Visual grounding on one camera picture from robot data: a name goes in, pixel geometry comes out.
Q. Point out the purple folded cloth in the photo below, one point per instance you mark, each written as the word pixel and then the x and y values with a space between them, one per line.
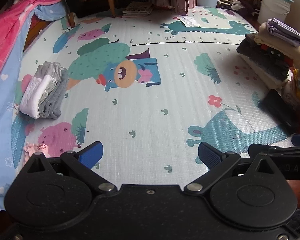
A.
pixel 285 31

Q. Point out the light blue heart bed sheet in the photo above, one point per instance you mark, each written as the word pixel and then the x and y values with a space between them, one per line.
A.
pixel 1 110

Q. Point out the pink printed blanket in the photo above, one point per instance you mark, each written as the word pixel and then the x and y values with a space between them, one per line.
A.
pixel 5 37

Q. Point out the beige folded cloth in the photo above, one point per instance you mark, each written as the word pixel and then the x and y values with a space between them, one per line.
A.
pixel 272 41

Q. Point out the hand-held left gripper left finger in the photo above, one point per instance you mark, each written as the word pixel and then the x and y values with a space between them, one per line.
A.
pixel 91 155

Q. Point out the white quilted folded garment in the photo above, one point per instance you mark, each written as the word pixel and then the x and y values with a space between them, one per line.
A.
pixel 33 96

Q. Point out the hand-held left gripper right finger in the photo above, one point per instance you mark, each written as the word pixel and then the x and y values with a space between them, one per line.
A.
pixel 210 155

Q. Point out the cartoon print play mat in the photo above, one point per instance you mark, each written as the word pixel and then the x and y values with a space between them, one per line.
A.
pixel 150 100

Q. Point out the crumpled white paper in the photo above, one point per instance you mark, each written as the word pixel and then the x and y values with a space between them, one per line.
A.
pixel 188 21

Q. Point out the stack of magazines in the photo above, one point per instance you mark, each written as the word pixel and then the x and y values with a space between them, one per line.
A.
pixel 137 8

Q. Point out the grey folded garment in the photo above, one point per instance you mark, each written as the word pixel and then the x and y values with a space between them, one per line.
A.
pixel 52 97

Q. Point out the white bucket teal rim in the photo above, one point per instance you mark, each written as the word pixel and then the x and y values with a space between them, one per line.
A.
pixel 273 5

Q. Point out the black cloth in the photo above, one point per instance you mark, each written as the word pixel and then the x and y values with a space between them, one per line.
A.
pixel 277 111

